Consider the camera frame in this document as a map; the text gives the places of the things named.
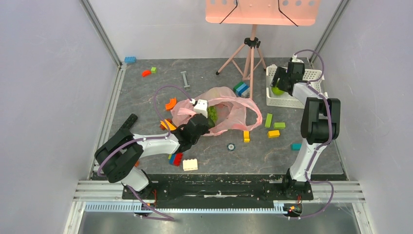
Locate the yellow curved toy brick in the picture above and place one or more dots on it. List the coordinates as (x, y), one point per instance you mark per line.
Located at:
(246, 136)

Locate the red arch toy brick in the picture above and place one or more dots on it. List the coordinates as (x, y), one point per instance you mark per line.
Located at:
(146, 73)

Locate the orange curved toy piece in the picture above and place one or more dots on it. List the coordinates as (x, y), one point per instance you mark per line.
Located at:
(171, 104)

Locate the grey toy bar piece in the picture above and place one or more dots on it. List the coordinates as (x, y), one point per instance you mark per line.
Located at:
(184, 76)

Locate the green fake fruit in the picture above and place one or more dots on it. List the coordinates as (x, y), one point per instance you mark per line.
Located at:
(212, 114)

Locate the green blue grey brick stack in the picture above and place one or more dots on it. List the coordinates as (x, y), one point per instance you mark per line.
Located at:
(242, 90)

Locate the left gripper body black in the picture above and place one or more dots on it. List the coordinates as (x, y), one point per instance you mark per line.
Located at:
(205, 130)

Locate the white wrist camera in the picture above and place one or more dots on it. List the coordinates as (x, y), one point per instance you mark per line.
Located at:
(200, 106)
(295, 59)

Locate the teal toy brick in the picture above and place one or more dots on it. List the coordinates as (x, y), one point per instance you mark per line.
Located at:
(296, 146)

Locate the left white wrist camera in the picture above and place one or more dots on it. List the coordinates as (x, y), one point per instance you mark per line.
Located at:
(200, 106)

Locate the long light green brick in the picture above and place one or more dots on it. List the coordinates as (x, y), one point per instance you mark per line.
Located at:
(268, 120)

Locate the multicolour stacked brick block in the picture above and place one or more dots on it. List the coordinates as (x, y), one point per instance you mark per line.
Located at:
(175, 159)

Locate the green fake apple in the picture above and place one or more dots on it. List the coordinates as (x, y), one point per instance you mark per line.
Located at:
(276, 91)

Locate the blue toy brick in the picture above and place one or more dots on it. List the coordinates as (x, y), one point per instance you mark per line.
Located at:
(130, 59)

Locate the white plastic basket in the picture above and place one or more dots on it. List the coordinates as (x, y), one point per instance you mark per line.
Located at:
(284, 97)

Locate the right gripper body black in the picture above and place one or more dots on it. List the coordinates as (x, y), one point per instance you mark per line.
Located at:
(281, 82)

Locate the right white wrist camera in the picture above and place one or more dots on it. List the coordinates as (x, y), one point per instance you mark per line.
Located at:
(295, 59)

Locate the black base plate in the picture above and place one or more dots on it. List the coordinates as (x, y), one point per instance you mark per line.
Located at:
(223, 191)

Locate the pink music stand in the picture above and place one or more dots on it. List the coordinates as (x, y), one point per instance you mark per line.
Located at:
(259, 12)

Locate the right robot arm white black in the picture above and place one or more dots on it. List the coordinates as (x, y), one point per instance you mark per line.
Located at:
(319, 124)

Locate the yellow orange toy car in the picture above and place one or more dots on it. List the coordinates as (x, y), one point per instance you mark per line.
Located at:
(167, 124)

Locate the pink plastic bag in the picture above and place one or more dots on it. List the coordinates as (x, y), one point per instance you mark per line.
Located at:
(231, 110)

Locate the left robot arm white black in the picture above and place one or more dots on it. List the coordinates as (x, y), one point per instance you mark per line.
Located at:
(118, 156)

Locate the cream white toy brick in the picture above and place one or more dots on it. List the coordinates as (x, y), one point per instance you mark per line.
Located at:
(190, 164)

